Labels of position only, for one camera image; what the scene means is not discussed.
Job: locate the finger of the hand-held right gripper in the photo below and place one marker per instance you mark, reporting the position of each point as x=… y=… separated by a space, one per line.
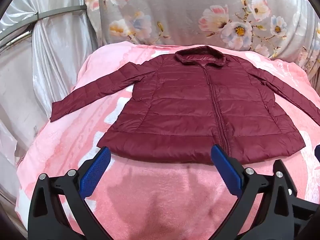
x=316 y=152
x=306 y=207

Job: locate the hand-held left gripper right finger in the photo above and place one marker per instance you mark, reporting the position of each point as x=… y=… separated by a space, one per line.
x=226 y=170

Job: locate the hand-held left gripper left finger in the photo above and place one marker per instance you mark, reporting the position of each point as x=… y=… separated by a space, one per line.
x=96 y=171

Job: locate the maroon quilted jacket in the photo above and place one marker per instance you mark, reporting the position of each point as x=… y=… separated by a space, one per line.
x=185 y=112

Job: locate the pink printed blanket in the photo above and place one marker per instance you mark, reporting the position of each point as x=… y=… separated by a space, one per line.
x=140 y=200

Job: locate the white satin curtain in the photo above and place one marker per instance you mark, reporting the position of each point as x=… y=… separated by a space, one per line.
x=50 y=62

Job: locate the grey floral quilt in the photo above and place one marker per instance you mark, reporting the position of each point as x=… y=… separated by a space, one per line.
x=180 y=10

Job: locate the grey metal rail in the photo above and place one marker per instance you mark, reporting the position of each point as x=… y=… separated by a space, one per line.
x=17 y=38
x=57 y=12

